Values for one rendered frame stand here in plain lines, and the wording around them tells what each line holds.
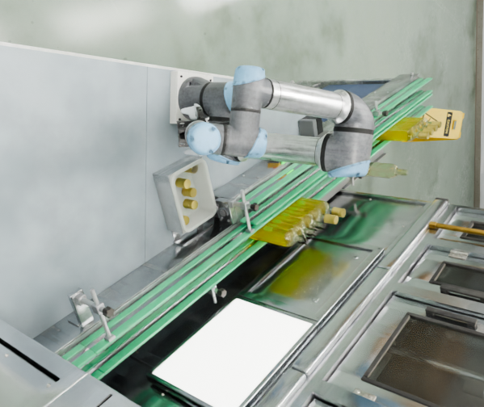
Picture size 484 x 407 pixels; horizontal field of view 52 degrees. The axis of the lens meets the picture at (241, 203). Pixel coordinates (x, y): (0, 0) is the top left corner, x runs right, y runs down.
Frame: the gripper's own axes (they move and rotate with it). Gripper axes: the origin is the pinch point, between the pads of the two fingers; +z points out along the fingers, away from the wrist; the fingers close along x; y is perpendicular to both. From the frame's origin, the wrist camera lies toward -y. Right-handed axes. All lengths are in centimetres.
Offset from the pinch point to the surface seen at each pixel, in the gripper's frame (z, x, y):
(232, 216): 23.3, 34.1, -12.0
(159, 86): 20.4, -13.9, 10.2
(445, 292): -14, 57, -75
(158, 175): 15.2, 15.4, 13.2
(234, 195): 26.9, 26.8, -14.0
